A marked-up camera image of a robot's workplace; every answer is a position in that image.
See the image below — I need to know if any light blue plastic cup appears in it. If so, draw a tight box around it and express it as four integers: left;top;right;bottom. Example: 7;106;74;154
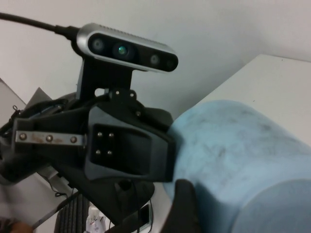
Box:
162;99;311;233

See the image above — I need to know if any black camera cable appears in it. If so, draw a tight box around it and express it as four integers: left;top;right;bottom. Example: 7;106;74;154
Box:
0;11;82;41

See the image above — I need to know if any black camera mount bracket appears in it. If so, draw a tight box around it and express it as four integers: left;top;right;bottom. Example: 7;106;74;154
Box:
76;59;137;100

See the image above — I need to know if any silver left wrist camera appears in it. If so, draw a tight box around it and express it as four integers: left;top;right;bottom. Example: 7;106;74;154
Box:
77;23;179;73

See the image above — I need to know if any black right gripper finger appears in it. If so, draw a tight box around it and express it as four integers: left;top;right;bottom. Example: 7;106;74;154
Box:
161;178;199;233

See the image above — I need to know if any printed white paper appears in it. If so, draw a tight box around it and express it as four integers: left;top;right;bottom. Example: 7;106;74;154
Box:
86;206;110;233

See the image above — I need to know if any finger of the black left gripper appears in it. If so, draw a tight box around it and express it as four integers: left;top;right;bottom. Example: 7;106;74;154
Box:
84;103;176;183

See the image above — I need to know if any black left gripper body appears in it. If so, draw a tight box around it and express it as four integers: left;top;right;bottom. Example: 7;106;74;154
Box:
12;90;173;149

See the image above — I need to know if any black computer keyboard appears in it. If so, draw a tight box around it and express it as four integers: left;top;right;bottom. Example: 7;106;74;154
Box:
54;193;92;233

